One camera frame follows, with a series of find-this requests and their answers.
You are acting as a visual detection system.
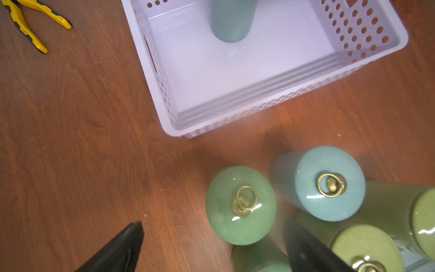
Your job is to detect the yellow-green canister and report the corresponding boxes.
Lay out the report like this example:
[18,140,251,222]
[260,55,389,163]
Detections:
[353,181,435,261]
[295,210,406,272]

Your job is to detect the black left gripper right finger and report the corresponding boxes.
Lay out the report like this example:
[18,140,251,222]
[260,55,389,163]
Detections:
[283,219,353,272]

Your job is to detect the light blue canister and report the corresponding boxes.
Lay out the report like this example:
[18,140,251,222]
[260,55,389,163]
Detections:
[211,0,258,43]
[270,146,367,222]

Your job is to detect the dark green canister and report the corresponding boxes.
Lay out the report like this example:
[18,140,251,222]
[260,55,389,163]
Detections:
[206,166,277,245]
[232,235,292,272]

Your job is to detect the yellow black pliers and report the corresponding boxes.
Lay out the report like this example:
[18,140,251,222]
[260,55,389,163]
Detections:
[0,0,73,54]

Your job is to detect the lilac perforated plastic basket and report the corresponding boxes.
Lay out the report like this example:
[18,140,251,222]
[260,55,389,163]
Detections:
[122,1,408,138]

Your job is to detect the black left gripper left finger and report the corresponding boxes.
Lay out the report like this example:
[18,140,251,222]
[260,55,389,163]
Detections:
[77,222,144,272]

